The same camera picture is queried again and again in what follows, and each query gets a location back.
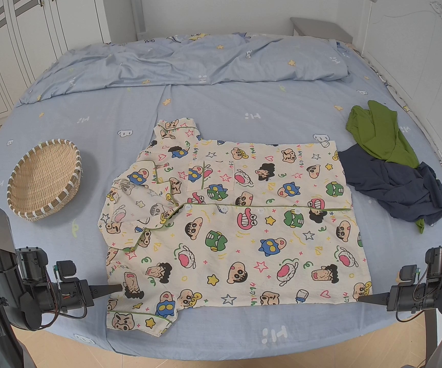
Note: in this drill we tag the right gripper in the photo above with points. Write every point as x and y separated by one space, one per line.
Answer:
407 297

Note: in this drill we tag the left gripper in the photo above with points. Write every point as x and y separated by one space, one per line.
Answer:
73 293

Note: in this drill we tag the white printed pyjama top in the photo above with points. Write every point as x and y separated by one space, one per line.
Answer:
244 243

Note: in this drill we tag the dark blue garment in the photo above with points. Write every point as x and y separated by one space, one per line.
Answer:
397 190

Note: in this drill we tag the round woven basket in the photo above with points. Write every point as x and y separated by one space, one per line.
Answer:
44 178

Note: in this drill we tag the green garment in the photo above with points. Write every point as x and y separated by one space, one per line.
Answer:
378 132

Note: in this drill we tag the bed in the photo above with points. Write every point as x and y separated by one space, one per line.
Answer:
244 102

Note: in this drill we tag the white wardrobe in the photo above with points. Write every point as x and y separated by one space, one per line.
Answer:
13 52

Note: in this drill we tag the pale blue quilt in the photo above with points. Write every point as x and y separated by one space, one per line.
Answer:
225 63

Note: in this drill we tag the grey bedside table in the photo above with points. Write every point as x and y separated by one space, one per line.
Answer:
320 29

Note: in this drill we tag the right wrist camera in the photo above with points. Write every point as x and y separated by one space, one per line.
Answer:
407 273

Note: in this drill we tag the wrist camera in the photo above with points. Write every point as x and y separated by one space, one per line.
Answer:
65 270
407 273

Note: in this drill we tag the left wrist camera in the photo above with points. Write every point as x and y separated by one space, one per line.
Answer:
65 270

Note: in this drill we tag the grey wall pipe cover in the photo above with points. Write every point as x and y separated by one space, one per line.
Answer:
137 6

